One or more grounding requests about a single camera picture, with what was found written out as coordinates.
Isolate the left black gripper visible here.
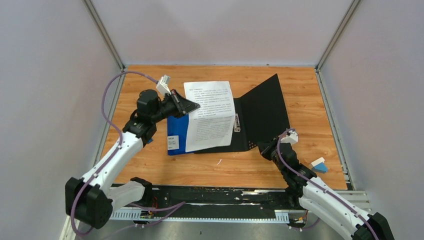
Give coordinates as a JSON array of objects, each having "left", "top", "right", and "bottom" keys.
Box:
[{"left": 151, "top": 88, "right": 200, "bottom": 124}]

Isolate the blue file folder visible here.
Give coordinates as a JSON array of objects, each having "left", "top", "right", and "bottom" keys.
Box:
[{"left": 166, "top": 115, "right": 193, "bottom": 156}]

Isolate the printed paper sheet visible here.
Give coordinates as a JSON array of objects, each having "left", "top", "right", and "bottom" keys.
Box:
[{"left": 183, "top": 81, "right": 236, "bottom": 152}]

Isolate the beige card sheet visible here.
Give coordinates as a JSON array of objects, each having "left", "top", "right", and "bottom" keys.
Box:
[{"left": 194, "top": 74, "right": 290, "bottom": 154}]

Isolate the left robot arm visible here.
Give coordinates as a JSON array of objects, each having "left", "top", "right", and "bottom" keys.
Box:
[{"left": 65, "top": 89, "right": 200, "bottom": 229}]

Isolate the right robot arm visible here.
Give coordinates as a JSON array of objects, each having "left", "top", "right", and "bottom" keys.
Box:
[{"left": 257, "top": 138, "right": 395, "bottom": 240}]

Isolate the white and blue block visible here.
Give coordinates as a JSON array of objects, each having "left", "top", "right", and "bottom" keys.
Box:
[{"left": 310, "top": 157, "right": 329, "bottom": 174}]

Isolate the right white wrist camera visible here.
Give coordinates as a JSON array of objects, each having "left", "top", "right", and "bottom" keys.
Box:
[{"left": 280, "top": 130, "right": 299, "bottom": 145}]

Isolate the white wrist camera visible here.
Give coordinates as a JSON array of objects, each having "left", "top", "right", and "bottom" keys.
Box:
[
  {"left": 280, "top": 130, "right": 299, "bottom": 145},
  {"left": 156, "top": 74, "right": 172, "bottom": 96}
]

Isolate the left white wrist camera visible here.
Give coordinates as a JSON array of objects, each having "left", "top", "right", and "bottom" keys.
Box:
[{"left": 156, "top": 74, "right": 172, "bottom": 96}]

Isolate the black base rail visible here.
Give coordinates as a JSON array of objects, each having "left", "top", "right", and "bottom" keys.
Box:
[{"left": 71, "top": 185, "right": 372, "bottom": 229}]

